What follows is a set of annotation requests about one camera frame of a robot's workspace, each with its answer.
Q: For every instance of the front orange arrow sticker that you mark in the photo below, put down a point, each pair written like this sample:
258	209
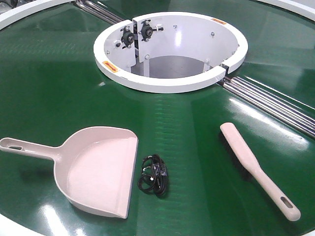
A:
111	66

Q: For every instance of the pink plastic dustpan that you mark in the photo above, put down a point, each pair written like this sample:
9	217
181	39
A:
93	168

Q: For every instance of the orange arrow sticker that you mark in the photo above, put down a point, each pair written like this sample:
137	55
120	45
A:
219	21
111	66

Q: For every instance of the white rim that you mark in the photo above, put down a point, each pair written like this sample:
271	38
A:
11	228
305	8
27	9

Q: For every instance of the white outer rim left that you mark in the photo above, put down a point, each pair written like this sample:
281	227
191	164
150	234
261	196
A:
27	9

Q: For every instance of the steel roller strip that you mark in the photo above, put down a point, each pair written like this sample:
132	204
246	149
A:
274	105
98	10

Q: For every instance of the right steel roller strip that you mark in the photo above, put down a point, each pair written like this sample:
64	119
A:
274	105

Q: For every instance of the white outer rim right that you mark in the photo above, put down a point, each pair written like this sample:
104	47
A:
305	8

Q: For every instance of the black bearing block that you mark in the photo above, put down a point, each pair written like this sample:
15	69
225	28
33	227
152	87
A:
147	30
127	37

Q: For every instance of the right black bearing block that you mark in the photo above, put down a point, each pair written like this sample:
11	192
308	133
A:
147	30

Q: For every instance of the green conveyor belt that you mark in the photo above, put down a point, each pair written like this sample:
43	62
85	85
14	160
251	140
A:
50	87

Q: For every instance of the rear orange arrow sticker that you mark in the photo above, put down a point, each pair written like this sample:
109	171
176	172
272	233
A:
219	21

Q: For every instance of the beige hand brush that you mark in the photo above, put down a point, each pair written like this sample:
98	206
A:
251	164

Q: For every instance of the left black bearing block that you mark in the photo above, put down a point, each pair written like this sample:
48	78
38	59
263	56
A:
127	37

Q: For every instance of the white outer rim front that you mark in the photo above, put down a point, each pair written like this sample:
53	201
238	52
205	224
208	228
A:
11	228

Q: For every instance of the rear steel roller strip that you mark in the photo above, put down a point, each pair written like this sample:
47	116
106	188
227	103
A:
98	10

